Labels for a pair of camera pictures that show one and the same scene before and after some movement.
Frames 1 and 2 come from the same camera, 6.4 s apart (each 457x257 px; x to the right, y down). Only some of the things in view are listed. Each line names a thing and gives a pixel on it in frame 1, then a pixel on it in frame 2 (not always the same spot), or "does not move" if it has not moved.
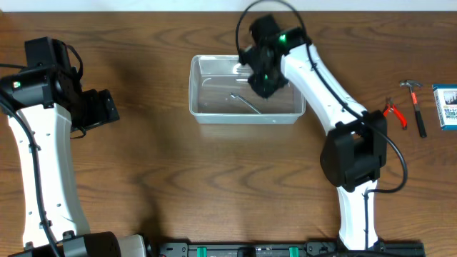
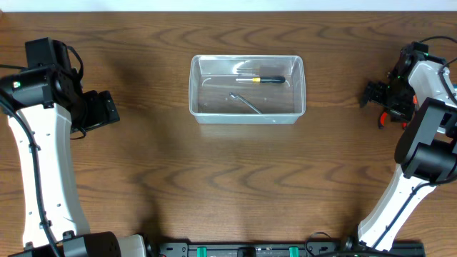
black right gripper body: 266,86 → 377,95
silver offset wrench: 234,95 does not move
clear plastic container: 221,93 does not move
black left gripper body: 105,107 does not move
